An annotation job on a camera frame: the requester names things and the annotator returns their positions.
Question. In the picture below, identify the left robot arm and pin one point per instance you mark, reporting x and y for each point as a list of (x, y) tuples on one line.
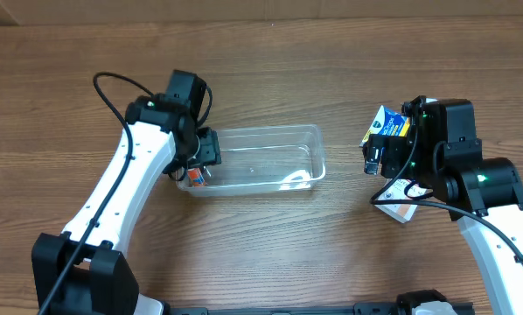
[(84, 269)]

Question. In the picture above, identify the blue yellow VapoDrops box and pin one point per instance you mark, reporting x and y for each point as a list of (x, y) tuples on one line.
[(387, 123)]

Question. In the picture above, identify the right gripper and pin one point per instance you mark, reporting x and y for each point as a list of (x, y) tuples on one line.
[(376, 150)]

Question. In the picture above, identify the clear plastic container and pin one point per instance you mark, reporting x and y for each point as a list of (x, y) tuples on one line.
[(263, 160)]

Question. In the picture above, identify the orange tube white cap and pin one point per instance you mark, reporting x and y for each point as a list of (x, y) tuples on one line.
[(196, 177)]

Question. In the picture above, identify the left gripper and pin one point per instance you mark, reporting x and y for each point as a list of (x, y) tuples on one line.
[(209, 148)]

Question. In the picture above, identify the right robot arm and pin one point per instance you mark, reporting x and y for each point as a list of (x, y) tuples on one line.
[(438, 149)]

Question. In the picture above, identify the white Hansaplast plaster box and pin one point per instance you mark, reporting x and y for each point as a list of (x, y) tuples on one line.
[(401, 212)]

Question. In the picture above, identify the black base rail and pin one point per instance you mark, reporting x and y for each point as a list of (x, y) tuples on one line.
[(360, 308)]

